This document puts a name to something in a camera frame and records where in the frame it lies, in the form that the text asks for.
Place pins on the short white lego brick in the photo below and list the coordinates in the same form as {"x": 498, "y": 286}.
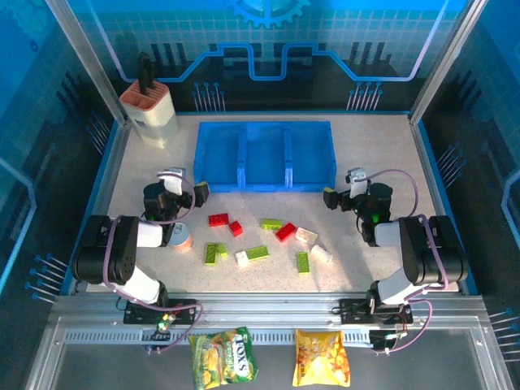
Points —
{"x": 242, "y": 258}

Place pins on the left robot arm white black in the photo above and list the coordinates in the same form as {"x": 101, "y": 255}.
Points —
{"x": 97, "y": 252}

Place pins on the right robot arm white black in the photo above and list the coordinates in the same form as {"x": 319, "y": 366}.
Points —
{"x": 438, "y": 252}

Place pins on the short red lego brick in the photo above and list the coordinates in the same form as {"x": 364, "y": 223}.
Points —
{"x": 235, "y": 228}

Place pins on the yellow snack bag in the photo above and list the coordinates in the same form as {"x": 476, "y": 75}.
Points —
{"x": 321, "y": 357}

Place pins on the aluminium mounting rail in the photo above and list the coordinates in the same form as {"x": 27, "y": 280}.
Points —
{"x": 264, "y": 308}

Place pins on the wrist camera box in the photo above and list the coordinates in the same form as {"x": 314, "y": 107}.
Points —
{"x": 358, "y": 183}
{"x": 172, "y": 182}

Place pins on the long green lego brick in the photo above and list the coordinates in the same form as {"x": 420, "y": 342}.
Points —
{"x": 271, "y": 224}
{"x": 302, "y": 263}
{"x": 257, "y": 253}
{"x": 211, "y": 254}

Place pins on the small green lego brick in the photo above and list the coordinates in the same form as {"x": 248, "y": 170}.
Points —
{"x": 223, "y": 250}

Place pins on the long white lego brick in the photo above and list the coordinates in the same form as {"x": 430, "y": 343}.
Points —
{"x": 321, "y": 253}
{"x": 306, "y": 235}

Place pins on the blue three-compartment plastic bin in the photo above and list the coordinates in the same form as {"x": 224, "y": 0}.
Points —
{"x": 264, "y": 158}

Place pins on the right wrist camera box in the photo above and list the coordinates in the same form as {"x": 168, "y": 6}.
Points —
{"x": 358, "y": 183}

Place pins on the green Fox's candy bag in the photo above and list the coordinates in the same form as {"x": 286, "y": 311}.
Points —
{"x": 223, "y": 359}

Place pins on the aluminium frame post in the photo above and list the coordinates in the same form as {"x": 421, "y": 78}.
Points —
{"x": 447, "y": 61}
{"x": 91, "y": 61}

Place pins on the long red lego brick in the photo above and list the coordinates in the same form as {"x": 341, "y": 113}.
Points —
{"x": 285, "y": 232}
{"x": 218, "y": 219}

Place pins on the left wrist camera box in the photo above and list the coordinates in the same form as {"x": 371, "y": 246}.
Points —
{"x": 172, "y": 182}

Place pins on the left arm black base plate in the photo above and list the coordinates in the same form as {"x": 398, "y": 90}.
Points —
{"x": 183, "y": 304}

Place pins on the beige knife block pink top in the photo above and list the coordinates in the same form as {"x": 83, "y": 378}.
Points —
{"x": 158, "y": 118}

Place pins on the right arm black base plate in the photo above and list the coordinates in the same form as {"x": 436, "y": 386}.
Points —
{"x": 349, "y": 310}

